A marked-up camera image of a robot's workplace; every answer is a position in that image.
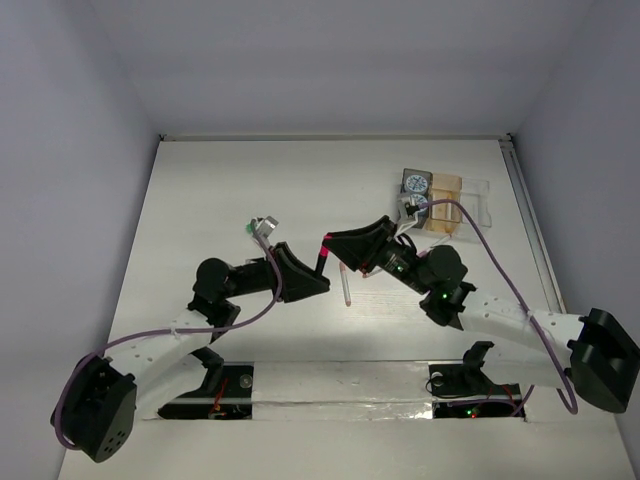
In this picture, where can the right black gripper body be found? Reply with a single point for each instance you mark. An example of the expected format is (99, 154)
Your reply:
(397, 263)

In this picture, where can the purple white marker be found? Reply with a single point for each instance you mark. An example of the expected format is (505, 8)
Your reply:
(439, 242)

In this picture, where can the black pink highlighter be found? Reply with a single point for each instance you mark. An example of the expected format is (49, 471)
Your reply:
(321, 260)

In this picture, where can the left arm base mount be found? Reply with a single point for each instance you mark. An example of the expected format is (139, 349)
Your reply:
(225, 392)

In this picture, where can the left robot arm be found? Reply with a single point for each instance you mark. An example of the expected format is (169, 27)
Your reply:
(111, 387)

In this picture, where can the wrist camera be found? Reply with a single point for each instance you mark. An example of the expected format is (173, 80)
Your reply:
(406, 222)
(263, 227)

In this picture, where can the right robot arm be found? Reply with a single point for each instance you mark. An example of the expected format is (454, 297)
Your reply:
(591, 355)

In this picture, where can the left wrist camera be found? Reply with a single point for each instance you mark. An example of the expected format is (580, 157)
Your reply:
(263, 227)

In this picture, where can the pink white marker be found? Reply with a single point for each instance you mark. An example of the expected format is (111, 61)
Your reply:
(345, 284)

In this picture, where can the blue white round jar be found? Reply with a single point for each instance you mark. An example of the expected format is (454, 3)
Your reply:
(416, 183)

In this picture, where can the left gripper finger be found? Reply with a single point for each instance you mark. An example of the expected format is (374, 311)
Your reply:
(301, 282)
(288, 262)

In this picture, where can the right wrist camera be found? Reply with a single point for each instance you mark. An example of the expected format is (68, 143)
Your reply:
(406, 222)

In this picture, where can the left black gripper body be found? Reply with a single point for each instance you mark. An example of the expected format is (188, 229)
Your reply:
(280, 272)

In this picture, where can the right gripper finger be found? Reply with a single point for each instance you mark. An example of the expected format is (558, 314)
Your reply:
(357, 255)
(362, 238)

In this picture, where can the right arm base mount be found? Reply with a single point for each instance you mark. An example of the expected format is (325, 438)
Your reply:
(461, 390)

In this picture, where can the dark grey container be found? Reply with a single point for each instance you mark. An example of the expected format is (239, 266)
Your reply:
(404, 193)

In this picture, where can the clear plastic container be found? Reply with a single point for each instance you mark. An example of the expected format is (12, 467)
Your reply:
(474, 197)

